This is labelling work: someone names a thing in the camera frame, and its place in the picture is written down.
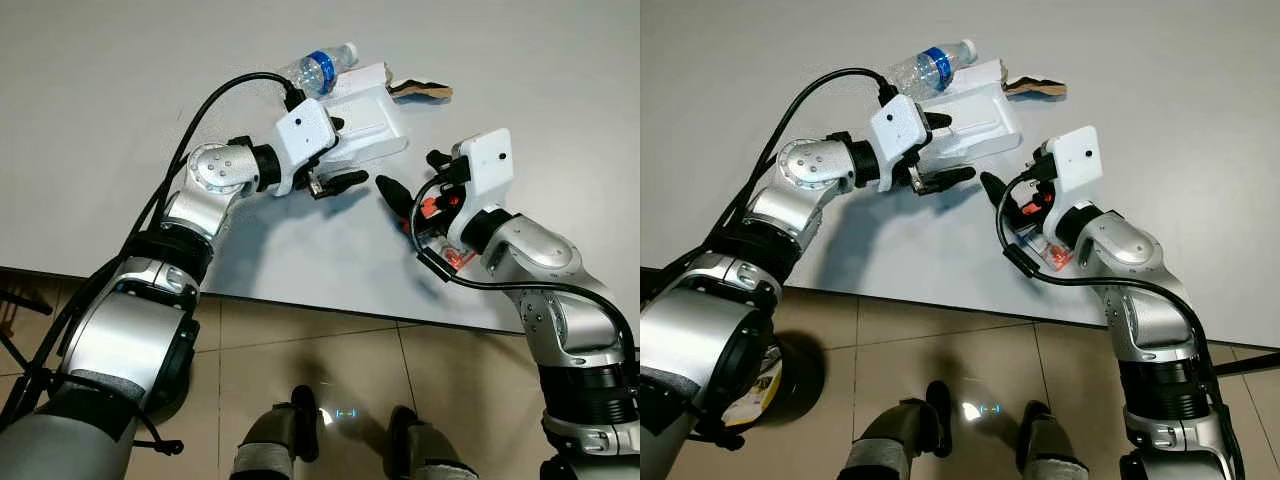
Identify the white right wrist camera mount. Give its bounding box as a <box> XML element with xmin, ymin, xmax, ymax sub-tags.
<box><xmin>446</xmin><ymin>127</ymin><xmax>517</xmax><ymax>247</ymax></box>
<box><xmin>1047</xmin><ymin>125</ymin><xmax>1103</xmax><ymax>241</ymax></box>

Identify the robot leg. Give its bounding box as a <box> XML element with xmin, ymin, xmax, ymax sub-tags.
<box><xmin>1015</xmin><ymin>400</ymin><xmax>1096</xmax><ymax>480</ymax></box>
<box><xmin>232</xmin><ymin>385</ymin><xmax>321</xmax><ymax>480</ymax></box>
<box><xmin>385</xmin><ymin>405</ymin><xmax>481</xmax><ymax>480</ymax></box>
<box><xmin>845</xmin><ymin>380</ymin><xmax>954</xmax><ymax>480</ymax></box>

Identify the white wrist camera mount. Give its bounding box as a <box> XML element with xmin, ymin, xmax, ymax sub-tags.
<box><xmin>272</xmin><ymin>97</ymin><xmax>339</xmax><ymax>196</ymax></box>
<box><xmin>1047</xmin><ymin>125</ymin><xmax>1103</xmax><ymax>241</ymax></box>
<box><xmin>868</xmin><ymin>93</ymin><xmax>936</xmax><ymax>191</ymax></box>
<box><xmin>446</xmin><ymin>127</ymin><xmax>517</xmax><ymax>247</ymax></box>

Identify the robot right leg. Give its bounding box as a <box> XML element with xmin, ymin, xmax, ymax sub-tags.
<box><xmin>1015</xmin><ymin>400</ymin><xmax>1096</xmax><ymax>480</ymax></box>
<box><xmin>385</xmin><ymin>405</ymin><xmax>481</xmax><ymax>480</ymax></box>

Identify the robot left leg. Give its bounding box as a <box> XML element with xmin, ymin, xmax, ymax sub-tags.
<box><xmin>845</xmin><ymin>380</ymin><xmax>954</xmax><ymax>480</ymax></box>
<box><xmin>232</xmin><ymin>385</ymin><xmax>321</xmax><ymax>480</ymax></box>

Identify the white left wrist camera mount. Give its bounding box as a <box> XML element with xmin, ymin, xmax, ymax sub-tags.
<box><xmin>868</xmin><ymin>93</ymin><xmax>936</xmax><ymax>191</ymax></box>
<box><xmin>272</xmin><ymin>97</ymin><xmax>339</xmax><ymax>196</ymax></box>

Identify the yellow white cardboard box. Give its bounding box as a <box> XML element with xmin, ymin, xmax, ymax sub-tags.
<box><xmin>722</xmin><ymin>350</ymin><xmax>784</xmax><ymax>429</ymax></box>

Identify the black round rubbish bin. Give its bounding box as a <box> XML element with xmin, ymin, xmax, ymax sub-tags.
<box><xmin>720</xmin><ymin>333</ymin><xmax>827</xmax><ymax>431</ymax></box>

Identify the red printed plastic wrapper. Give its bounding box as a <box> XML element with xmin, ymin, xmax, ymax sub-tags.
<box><xmin>1025</xmin><ymin>235</ymin><xmax>1073</xmax><ymax>271</ymax></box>
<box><xmin>432</xmin><ymin>238</ymin><xmax>479</xmax><ymax>273</ymax></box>

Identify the clear bottle with blue label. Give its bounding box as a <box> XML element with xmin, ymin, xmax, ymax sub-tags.
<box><xmin>278</xmin><ymin>42</ymin><xmax>359</xmax><ymax>98</ymax></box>
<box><xmin>887</xmin><ymin>39</ymin><xmax>979</xmax><ymax>99</ymax></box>

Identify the white foam tray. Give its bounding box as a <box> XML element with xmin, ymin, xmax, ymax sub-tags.
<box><xmin>935</xmin><ymin>58</ymin><xmax>1023</xmax><ymax>161</ymax></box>
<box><xmin>322</xmin><ymin>63</ymin><xmax>409</xmax><ymax>169</ymax></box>

